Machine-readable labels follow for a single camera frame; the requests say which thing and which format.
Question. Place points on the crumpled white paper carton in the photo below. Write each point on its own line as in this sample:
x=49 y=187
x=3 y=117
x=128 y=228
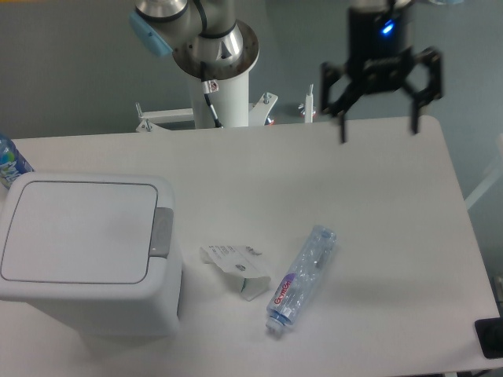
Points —
x=246 y=268

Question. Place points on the white frame at right edge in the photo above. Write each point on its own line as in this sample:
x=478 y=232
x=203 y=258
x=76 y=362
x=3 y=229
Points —
x=492 y=174

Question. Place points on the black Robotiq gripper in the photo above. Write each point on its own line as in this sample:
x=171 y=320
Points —
x=377 y=51

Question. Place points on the white push-button trash can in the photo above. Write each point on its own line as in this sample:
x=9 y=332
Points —
x=97 y=252

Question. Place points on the black device at table edge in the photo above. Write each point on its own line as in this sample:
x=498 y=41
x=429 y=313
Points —
x=489 y=333

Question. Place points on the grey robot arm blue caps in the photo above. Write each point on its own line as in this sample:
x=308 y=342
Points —
x=166 y=25

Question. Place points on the crushed clear plastic bottle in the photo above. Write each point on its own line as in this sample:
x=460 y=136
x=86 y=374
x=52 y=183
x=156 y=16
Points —
x=302 y=277

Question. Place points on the blue labelled drink bottle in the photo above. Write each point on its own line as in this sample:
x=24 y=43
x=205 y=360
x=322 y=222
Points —
x=13 y=164

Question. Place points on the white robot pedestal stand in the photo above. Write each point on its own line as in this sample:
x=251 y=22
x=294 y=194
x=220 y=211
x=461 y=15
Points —
x=224 y=102

